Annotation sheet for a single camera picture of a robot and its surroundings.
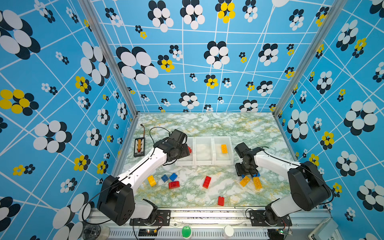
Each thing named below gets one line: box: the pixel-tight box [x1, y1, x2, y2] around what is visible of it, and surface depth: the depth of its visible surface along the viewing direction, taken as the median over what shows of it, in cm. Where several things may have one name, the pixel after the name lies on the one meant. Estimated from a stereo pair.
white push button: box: [224, 225, 234, 237], surface depth 65 cm
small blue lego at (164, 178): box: [161, 174, 169, 183], surface depth 88 cm
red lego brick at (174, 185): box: [168, 181, 180, 189], surface depth 86 cm
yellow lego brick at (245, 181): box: [239, 175, 251, 188], surface depth 86 cm
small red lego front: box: [218, 196, 225, 206], surface depth 80 cm
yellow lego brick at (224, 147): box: [221, 144, 228, 154], surface depth 99 cm
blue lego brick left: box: [169, 173, 178, 182], surface depth 89 cm
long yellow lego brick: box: [253, 177, 263, 190], surface depth 85 cm
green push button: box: [181, 225, 193, 239], surface depth 64 cm
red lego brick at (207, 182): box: [202, 175, 212, 189], surface depth 86 cm
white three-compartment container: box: [175, 136, 234, 166], surface depth 97 cm
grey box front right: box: [307, 217, 343, 240], surface depth 70 cm
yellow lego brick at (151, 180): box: [147, 175, 157, 187], surface depth 84 cm
